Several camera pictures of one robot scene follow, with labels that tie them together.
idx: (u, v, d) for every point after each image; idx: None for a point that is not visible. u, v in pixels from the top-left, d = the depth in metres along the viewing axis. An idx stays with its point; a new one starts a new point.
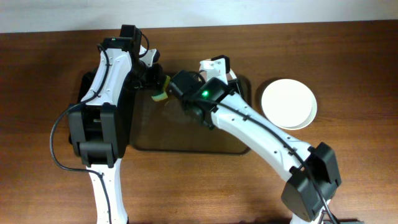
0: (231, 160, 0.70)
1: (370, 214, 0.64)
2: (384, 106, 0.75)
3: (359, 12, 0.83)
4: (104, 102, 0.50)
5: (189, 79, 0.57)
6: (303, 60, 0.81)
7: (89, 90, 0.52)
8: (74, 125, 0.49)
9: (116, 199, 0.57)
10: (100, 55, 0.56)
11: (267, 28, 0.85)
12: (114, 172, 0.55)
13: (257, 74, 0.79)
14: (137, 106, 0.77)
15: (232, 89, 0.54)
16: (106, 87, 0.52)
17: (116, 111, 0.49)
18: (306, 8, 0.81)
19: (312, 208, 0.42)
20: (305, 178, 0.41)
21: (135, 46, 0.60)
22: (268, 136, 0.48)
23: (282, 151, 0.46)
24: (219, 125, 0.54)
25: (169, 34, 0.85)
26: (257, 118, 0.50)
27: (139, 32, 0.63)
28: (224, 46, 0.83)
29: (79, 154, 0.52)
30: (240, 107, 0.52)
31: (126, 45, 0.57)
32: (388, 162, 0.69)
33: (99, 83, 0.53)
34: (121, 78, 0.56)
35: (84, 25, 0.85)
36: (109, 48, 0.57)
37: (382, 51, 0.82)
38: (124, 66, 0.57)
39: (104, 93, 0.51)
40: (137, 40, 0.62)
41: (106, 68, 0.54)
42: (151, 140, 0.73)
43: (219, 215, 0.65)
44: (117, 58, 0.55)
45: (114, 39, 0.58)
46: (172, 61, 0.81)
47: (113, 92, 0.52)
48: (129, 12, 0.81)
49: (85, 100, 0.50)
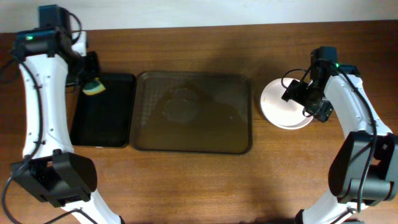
0: (231, 160, 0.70)
1: (370, 214, 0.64)
2: (383, 107, 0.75)
3: (359, 12, 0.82)
4: (55, 150, 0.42)
5: (334, 59, 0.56)
6: (302, 61, 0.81)
7: (28, 134, 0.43)
8: (27, 184, 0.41)
9: (102, 222, 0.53)
10: (20, 71, 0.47)
11: (267, 29, 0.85)
12: (92, 205, 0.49)
13: (257, 74, 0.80)
14: (137, 105, 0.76)
15: (360, 74, 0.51)
16: (48, 124, 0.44)
17: (73, 155, 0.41)
18: (306, 9, 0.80)
19: (351, 178, 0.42)
20: (367, 143, 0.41)
21: (67, 40, 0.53)
22: (359, 106, 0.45)
23: (364, 121, 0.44)
24: (327, 90, 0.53)
25: (168, 35, 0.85)
26: (364, 94, 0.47)
27: (64, 16, 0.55)
28: (224, 46, 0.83)
29: (46, 201, 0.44)
30: (357, 84, 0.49)
31: (51, 46, 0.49)
32: None
33: (34, 119, 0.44)
34: (58, 98, 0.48)
35: (83, 25, 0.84)
36: (30, 56, 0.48)
37: (382, 51, 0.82)
38: (58, 78, 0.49)
39: (46, 136, 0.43)
40: (66, 30, 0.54)
41: (35, 92, 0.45)
42: (151, 139, 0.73)
43: (219, 215, 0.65)
44: (47, 73, 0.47)
45: (30, 38, 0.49)
46: (172, 62, 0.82)
47: (58, 129, 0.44)
48: (127, 12, 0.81)
49: (30, 154, 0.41)
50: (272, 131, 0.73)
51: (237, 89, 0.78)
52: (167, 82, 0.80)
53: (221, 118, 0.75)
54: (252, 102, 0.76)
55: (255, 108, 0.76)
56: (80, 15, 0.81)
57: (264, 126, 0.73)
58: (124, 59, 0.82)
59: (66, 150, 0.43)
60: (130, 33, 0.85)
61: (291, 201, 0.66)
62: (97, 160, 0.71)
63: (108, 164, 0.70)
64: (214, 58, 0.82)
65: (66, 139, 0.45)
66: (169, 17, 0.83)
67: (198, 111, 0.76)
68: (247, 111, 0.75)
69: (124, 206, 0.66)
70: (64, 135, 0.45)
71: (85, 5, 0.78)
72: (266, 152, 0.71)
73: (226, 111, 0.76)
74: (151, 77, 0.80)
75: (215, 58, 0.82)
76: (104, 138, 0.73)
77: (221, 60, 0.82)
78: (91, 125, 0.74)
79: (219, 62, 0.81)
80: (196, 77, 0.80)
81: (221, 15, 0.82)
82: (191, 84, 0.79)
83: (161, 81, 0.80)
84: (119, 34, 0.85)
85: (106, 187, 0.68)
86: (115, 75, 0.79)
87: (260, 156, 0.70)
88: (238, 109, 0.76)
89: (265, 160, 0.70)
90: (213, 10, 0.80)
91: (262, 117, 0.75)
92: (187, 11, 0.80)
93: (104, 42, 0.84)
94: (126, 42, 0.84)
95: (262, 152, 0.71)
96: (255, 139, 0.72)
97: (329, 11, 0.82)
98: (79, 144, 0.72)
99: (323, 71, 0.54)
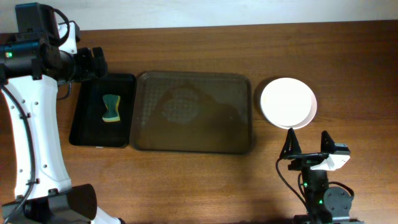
0: (230, 160, 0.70)
1: (370, 214, 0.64)
2: (382, 107, 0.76)
3: (360, 13, 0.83)
4: (51, 191, 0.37)
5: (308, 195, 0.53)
6: (301, 61, 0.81)
7: (19, 171, 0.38)
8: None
9: None
10: (5, 96, 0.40)
11: (267, 29, 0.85)
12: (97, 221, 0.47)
13: (257, 74, 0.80)
14: (137, 106, 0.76)
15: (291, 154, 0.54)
16: (40, 160, 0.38)
17: (69, 194, 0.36)
18: (307, 9, 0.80)
19: None
20: None
21: (53, 46, 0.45)
22: None
23: None
24: None
25: (168, 35, 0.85)
26: None
27: (46, 16, 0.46)
28: (226, 46, 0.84)
29: None
30: None
31: (35, 63, 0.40)
32: (387, 161, 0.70)
33: (23, 154, 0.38)
34: (53, 121, 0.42)
35: (83, 25, 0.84)
36: (12, 79, 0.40)
37: (381, 51, 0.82)
38: (49, 99, 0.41)
39: (41, 172, 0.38)
40: (51, 34, 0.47)
41: (23, 123, 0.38)
42: (151, 139, 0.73)
43: (219, 215, 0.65)
44: (35, 99, 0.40)
45: (9, 55, 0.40)
46: (172, 62, 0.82)
47: (53, 162, 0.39)
48: (127, 12, 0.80)
49: (23, 194, 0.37)
50: (272, 131, 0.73)
51: (237, 89, 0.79)
52: (166, 82, 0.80)
53: (221, 118, 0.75)
54: (252, 102, 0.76)
55: (255, 108, 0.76)
56: (80, 14, 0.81)
57: (265, 126, 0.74)
58: (125, 59, 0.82)
59: (67, 191, 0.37)
60: (131, 33, 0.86)
61: (291, 201, 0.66)
62: (97, 160, 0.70)
63: (109, 164, 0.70)
64: (214, 59, 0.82)
65: (65, 175, 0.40)
66: (170, 17, 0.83)
67: (198, 112, 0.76)
68: (247, 112, 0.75)
69: (124, 206, 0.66)
70: (60, 169, 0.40)
71: (84, 5, 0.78)
72: (267, 152, 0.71)
73: (226, 111, 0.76)
74: (151, 77, 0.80)
75: (215, 58, 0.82)
76: (104, 138, 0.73)
77: (221, 60, 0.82)
78: (91, 125, 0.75)
79: (219, 62, 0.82)
80: (197, 78, 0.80)
81: (221, 15, 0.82)
82: (191, 84, 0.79)
83: (161, 81, 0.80)
84: (120, 33, 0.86)
85: (106, 186, 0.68)
86: (115, 75, 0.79)
87: (260, 156, 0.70)
88: (238, 109, 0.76)
89: (265, 160, 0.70)
90: (213, 10, 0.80)
91: (262, 116, 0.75)
92: (187, 10, 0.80)
93: (105, 42, 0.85)
94: (127, 42, 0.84)
95: (262, 152, 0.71)
96: (255, 139, 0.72)
97: (329, 12, 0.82)
98: (79, 143, 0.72)
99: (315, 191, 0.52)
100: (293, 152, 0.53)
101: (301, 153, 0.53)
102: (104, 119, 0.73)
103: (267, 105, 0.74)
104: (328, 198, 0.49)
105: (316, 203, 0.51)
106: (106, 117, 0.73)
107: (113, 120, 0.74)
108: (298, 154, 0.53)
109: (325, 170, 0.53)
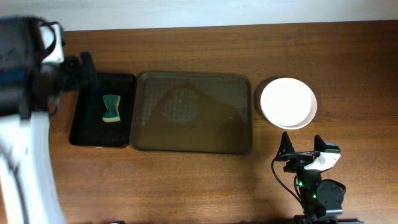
0: (231, 160, 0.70)
1: (370, 214, 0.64)
2: (382, 106, 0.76)
3: (359, 13, 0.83)
4: None
5: (305, 193, 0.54)
6: (301, 61, 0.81)
7: (10, 211, 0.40)
8: None
9: None
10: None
11: (267, 29, 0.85)
12: None
13: (257, 74, 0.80)
14: (137, 106, 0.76)
15: (285, 154, 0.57)
16: (33, 203, 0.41)
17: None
18: (306, 9, 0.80)
19: None
20: None
21: (37, 70, 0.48)
22: None
23: None
24: None
25: (169, 35, 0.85)
26: None
27: (30, 33, 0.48)
28: (226, 46, 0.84)
29: None
30: None
31: (22, 98, 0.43)
32: (388, 161, 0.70)
33: (15, 196, 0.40)
34: (43, 145, 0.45)
35: (84, 25, 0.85)
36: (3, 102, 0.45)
37: (381, 52, 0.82)
38: (38, 139, 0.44)
39: (33, 214, 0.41)
40: (37, 48, 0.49)
41: (17, 172, 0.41)
42: (151, 139, 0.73)
43: (219, 215, 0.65)
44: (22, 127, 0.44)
45: None
46: (172, 61, 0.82)
47: (47, 201, 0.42)
48: (128, 12, 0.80)
49: None
50: (272, 131, 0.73)
51: (237, 90, 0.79)
52: (166, 83, 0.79)
53: (221, 118, 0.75)
54: (252, 102, 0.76)
55: (255, 108, 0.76)
56: (80, 14, 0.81)
57: (265, 126, 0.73)
58: (125, 59, 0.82)
59: None
60: (132, 33, 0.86)
61: (291, 201, 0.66)
62: (97, 160, 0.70)
63: (109, 164, 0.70)
64: (214, 59, 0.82)
65: (56, 212, 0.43)
66: (171, 17, 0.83)
67: (197, 112, 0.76)
68: (247, 112, 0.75)
69: (124, 206, 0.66)
70: (53, 206, 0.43)
71: (85, 5, 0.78)
72: (267, 152, 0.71)
73: (226, 111, 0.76)
74: (151, 77, 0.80)
75: (215, 58, 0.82)
76: (104, 138, 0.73)
77: (221, 60, 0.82)
78: (91, 125, 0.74)
79: (219, 61, 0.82)
80: (197, 78, 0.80)
81: (221, 15, 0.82)
82: (191, 84, 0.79)
83: (161, 81, 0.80)
84: (120, 33, 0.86)
85: (106, 187, 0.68)
86: (115, 75, 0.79)
87: (260, 156, 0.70)
88: (238, 109, 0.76)
89: (265, 160, 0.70)
90: (213, 10, 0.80)
91: (262, 116, 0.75)
92: (188, 10, 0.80)
93: (106, 42, 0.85)
94: (127, 42, 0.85)
95: (262, 152, 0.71)
96: (256, 139, 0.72)
97: (329, 12, 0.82)
98: (79, 144, 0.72)
99: (311, 188, 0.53)
100: (286, 152, 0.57)
101: (294, 152, 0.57)
102: (104, 119, 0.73)
103: (268, 106, 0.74)
104: (320, 191, 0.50)
105: (311, 200, 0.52)
106: (106, 117, 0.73)
107: (114, 120, 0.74)
108: (291, 154, 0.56)
109: (319, 171, 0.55)
